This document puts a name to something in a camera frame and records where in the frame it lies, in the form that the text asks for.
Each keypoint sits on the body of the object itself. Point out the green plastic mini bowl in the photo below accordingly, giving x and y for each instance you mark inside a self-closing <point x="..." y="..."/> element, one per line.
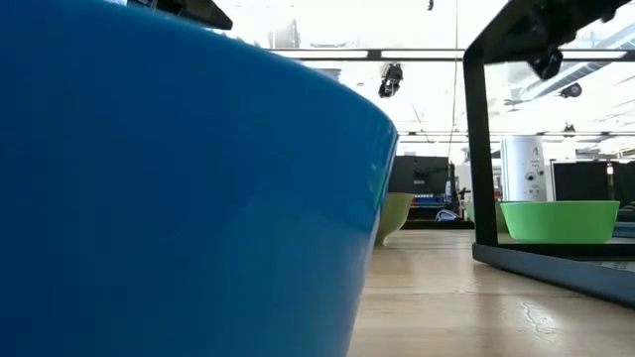
<point x="560" y="220"/>

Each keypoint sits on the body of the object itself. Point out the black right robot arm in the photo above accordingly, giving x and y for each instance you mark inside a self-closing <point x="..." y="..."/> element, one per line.
<point x="550" y="25"/>

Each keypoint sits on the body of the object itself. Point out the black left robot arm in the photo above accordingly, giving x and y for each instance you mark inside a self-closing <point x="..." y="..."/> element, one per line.
<point x="198" y="12"/>

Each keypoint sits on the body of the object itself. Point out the blue plastic mini bowl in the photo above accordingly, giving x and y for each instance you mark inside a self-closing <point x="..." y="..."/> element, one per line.
<point x="173" y="198"/>

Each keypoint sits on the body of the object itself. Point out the black background monitor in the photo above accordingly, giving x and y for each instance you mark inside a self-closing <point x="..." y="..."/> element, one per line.
<point x="419" y="173"/>

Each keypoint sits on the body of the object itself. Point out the blue storage crates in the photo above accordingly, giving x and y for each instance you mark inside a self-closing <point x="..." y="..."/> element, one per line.
<point x="429" y="200"/>

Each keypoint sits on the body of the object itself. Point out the white and blue object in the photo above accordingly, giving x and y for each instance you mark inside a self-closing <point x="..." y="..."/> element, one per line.
<point x="446" y="215"/>

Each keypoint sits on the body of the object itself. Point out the black perforated dish rack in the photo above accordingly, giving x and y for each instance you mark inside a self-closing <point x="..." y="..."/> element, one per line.
<point x="480" y="149"/>

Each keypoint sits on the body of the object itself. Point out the white round column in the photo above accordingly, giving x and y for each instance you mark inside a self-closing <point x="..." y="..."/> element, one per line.
<point x="523" y="168"/>

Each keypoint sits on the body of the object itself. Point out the black partition panel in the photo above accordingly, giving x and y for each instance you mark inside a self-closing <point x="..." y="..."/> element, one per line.
<point x="580" y="181"/>

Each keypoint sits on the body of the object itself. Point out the black ceiling-mounted device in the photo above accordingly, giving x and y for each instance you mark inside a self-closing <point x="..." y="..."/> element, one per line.
<point x="570" y="90"/>

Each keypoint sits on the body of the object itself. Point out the black aluminium table frame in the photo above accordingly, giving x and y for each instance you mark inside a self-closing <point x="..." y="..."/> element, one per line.
<point x="431" y="224"/>

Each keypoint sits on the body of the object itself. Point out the black overhead camera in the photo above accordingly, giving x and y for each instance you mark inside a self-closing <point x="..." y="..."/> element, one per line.
<point x="391" y="79"/>

